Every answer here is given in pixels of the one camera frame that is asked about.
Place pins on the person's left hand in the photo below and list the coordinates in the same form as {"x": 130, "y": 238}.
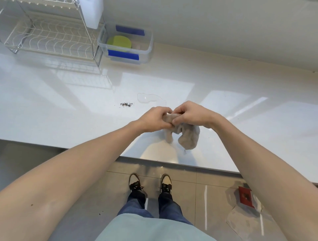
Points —
{"x": 154, "y": 119}

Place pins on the person's right hand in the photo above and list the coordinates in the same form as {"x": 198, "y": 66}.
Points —
{"x": 196, "y": 114}

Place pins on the pinkish grey cleaning cloth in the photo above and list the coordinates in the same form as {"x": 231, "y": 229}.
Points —
{"x": 190, "y": 139}

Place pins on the clear container with blue clips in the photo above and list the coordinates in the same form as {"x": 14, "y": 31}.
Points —
{"x": 144, "y": 53}

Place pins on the green plate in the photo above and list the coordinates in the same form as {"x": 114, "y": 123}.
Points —
{"x": 120, "y": 41}

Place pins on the person's left forearm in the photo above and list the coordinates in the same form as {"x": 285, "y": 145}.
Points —
{"x": 62, "y": 178}

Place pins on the person's right forearm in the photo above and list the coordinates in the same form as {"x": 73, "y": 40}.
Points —
{"x": 260, "y": 168}

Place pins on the person's right shoe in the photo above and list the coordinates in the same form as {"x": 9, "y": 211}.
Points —
{"x": 166, "y": 183}

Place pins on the person's shoe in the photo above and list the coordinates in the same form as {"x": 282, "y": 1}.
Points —
{"x": 134, "y": 182}
{"x": 166, "y": 183}

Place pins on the person's left shoe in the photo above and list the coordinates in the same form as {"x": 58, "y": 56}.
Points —
{"x": 134, "y": 182}

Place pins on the person's left leg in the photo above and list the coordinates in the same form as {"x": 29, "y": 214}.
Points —
{"x": 134, "y": 206}

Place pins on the person's leg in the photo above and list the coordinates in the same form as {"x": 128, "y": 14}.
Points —
{"x": 169, "y": 208}
{"x": 134, "y": 206}

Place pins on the person's right leg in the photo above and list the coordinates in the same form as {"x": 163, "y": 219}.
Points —
{"x": 169, "y": 208}

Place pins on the red box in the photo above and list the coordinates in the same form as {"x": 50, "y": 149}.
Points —
{"x": 244, "y": 197}

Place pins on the white countertop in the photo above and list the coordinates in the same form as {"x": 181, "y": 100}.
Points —
{"x": 49, "y": 99}

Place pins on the water puddle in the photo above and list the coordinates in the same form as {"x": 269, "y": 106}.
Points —
{"x": 146, "y": 98}

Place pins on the dark crumbs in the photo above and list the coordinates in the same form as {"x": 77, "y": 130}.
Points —
{"x": 126, "y": 104}

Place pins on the light green shirt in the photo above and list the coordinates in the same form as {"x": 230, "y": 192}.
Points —
{"x": 149, "y": 231}

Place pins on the white plastic cutlery holder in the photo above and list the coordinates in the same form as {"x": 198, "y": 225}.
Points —
{"x": 92, "y": 15}

